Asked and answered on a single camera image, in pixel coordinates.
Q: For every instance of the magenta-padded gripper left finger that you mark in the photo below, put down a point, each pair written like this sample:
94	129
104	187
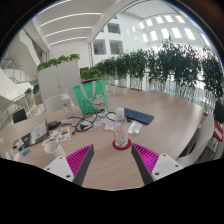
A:
79	160

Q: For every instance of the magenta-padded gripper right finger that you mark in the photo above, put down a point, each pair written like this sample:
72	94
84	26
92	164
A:
147	160

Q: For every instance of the clear plastic water bottle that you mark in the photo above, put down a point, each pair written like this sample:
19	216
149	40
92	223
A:
120	131

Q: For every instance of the white grid-pattern mug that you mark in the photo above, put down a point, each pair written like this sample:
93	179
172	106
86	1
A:
54	150

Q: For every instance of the colourful sticker sheet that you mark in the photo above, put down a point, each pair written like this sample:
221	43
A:
56	135

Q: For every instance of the flat round red coaster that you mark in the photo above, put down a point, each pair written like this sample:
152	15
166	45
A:
115	146

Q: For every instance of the white plastic packet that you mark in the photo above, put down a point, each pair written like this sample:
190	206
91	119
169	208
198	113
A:
135	127

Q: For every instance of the black charger block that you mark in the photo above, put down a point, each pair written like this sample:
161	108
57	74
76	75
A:
53	125

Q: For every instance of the white paper sheet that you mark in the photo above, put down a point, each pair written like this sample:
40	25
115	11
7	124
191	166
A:
110	125

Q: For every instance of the brown clipboard with papers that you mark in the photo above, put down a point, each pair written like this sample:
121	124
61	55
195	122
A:
35	134

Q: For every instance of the small blue item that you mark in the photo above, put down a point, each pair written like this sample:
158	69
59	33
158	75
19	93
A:
26	151

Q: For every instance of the white chair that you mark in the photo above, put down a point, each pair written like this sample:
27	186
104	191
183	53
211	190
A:
53	102
200	143

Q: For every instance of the tall clear drink bottle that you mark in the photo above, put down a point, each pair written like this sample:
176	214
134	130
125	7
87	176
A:
67	104

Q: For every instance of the green tote bag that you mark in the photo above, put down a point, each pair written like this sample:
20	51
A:
90	98

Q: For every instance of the black chair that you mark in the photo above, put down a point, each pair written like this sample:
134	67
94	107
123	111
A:
19	115

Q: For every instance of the red and white sign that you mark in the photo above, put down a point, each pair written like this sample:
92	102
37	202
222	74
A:
218	132

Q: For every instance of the small planter with greenery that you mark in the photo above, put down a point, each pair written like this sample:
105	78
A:
33	93

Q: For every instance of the white cabinet with plants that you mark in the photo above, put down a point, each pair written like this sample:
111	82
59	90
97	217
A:
58	78

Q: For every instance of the dark chair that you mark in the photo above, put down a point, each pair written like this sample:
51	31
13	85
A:
219	112

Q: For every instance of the row of green plants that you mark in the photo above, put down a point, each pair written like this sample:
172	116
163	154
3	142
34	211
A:
166	66

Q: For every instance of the ceiling light strips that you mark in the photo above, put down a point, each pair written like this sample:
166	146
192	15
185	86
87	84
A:
68	28

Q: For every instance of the glass railing with wood rail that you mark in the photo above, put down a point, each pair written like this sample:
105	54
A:
11	110

